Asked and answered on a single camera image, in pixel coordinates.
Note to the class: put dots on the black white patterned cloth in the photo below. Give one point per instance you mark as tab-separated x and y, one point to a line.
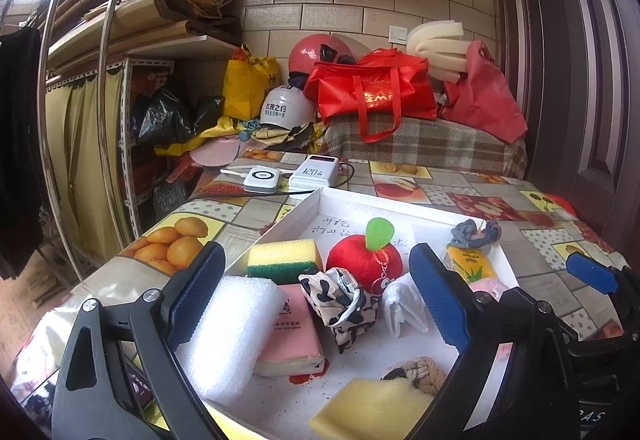
340	305

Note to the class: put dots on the yellow bag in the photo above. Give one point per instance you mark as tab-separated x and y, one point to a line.
245	85

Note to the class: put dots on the yellow green scrub sponge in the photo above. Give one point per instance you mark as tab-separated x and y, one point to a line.
282	255

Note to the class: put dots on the dark red packet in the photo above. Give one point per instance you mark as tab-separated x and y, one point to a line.
137	382

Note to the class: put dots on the red plush apple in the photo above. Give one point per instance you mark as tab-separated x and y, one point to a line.
355	255

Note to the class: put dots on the wooden boards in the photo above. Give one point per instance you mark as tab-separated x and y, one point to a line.
125	22

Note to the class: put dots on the yellow-green curtain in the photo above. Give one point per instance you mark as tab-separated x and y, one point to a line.
85	155

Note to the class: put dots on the red plastic bag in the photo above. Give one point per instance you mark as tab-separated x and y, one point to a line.
485	95

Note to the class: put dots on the fruit print tablecloth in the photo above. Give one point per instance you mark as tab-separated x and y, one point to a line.
475	180

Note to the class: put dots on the white plastic bag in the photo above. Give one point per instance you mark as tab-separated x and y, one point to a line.
400	307

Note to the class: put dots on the yellow black cloth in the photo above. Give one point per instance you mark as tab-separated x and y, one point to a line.
285	137

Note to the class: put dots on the red tote bag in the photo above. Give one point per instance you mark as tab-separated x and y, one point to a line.
375	95

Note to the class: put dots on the white display power bank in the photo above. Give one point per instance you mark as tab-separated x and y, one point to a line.
315	175

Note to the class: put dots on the brown metal door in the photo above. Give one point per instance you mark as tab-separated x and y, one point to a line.
590	70

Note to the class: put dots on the yellow tissue pack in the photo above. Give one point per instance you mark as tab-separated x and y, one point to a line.
470	262

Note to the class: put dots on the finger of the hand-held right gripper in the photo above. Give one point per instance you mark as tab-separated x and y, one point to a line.
590	272

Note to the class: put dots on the plaid covered box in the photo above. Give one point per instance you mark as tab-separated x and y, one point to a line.
425	145

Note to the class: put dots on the red printed box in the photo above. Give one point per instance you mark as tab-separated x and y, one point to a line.
150	82

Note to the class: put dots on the yellow cloth pile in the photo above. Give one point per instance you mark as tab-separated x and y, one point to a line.
220	127

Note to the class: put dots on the white foam pieces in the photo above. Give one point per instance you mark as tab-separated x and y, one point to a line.
435	40

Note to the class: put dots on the black plastic bag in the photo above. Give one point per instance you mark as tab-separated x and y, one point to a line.
209	110
162	117

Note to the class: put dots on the white box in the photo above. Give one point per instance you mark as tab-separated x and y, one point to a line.
345	207

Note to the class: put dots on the white wall switch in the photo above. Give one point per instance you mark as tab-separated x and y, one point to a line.
399	33

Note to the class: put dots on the pink round fan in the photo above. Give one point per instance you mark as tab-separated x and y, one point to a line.
215	154

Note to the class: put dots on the steel clothes rack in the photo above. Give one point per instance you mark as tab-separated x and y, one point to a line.
45	65

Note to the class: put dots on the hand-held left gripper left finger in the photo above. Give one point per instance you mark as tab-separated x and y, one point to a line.
197	292

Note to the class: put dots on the white foam block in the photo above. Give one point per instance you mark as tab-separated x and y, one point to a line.
230	340

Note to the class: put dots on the dark hanging clothing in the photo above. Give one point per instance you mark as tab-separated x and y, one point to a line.
20	130

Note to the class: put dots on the brown cardboard pieces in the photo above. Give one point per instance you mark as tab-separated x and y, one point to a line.
185	2

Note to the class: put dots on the white helmet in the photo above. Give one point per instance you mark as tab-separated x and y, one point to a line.
287	107

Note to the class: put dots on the pink tissue pack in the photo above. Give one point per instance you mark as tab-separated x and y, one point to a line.
292	325

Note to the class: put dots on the white round-marked power bank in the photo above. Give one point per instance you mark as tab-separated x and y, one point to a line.
261	179

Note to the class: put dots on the plain yellow sponge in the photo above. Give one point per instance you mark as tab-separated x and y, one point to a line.
370	410

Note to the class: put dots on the pink helmet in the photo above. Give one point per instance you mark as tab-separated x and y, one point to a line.
310	55

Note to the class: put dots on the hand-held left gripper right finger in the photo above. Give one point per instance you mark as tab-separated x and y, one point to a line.
440	300

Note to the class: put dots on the grey plastic bag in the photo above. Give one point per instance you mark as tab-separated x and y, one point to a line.
170	197

